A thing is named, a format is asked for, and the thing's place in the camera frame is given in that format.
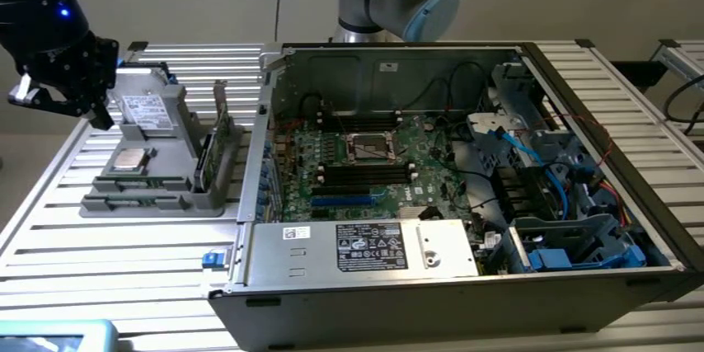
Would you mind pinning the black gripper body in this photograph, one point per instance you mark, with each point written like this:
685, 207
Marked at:
60, 43

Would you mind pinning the green RAM stick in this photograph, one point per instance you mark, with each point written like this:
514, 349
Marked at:
140, 202
145, 181

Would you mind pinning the black RAM slot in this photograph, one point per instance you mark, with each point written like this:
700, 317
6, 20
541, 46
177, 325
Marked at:
360, 130
365, 171
365, 181
360, 125
360, 114
360, 120
365, 176
365, 165

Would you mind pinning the silver hard disk with label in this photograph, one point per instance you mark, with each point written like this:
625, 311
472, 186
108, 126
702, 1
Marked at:
141, 111

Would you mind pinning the silver CPU chip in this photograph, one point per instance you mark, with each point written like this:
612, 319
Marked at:
129, 159

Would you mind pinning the grey plastic parts rack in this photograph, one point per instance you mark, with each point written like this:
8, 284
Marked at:
208, 203

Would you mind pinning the blue case latch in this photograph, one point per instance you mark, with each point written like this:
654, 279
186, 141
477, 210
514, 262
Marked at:
213, 259

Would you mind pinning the black expansion slot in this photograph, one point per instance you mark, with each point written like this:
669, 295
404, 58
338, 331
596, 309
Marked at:
340, 191

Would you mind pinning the blue expansion slot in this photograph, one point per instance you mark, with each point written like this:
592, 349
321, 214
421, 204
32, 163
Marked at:
341, 202

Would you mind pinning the teal device with screen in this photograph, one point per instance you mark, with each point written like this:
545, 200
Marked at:
54, 335

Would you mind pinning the silver power supply unit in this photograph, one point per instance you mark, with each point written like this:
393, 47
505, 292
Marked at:
329, 261

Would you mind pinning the green motherboard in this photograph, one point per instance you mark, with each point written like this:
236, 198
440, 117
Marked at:
422, 179

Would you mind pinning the silver chipset heatsink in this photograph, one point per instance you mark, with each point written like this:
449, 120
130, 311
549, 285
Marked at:
414, 213

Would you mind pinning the silver metal disk bay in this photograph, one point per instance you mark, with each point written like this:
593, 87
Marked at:
508, 129

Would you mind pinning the open black PC case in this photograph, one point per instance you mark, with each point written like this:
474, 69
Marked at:
417, 319

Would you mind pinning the black fan shroud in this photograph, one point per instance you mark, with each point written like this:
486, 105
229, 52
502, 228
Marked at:
518, 197

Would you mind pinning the blue plastic disk caddy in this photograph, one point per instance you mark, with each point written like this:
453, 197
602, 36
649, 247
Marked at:
549, 259

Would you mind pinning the neighbouring metal slat table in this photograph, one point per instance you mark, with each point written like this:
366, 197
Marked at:
684, 59

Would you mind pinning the graphics card with metal bracket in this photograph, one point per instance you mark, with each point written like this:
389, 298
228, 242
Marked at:
210, 154

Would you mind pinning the CPU socket with metal frame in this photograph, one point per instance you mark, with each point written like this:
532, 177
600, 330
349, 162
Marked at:
369, 148

